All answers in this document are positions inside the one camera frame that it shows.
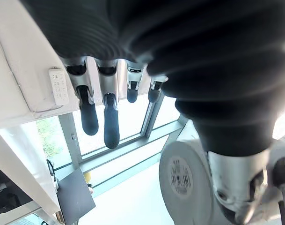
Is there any black flat panel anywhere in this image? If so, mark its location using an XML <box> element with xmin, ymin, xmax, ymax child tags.
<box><xmin>58</xmin><ymin>167</ymin><xmax>96</xmax><ymax>225</ymax></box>

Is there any silver robot leg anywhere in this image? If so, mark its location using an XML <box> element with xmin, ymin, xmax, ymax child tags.
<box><xmin>158</xmin><ymin>137</ymin><xmax>285</xmax><ymax>225</ymax></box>

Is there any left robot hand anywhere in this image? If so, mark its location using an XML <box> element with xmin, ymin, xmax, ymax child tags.
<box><xmin>20</xmin><ymin>0</ymin><xmax>285</xmax><ymax>225</ymax></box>

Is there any black cable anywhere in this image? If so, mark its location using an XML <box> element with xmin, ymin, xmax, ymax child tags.
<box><xmin>46</xmin><ymin>158</ymin><xmax>58</xmax><ymax>188</ymax></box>

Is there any grey window frame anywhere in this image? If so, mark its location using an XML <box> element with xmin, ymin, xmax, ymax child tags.
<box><xmin>58</xmin><ymin>95</ymin><xmax>192</xmax><ymax>192</ymax></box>

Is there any white shelf unit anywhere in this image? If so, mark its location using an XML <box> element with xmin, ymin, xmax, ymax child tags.
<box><xmin>0</xmin><ymin>127</ymin><xmax>61</xmax><ymax>225</ymax></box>

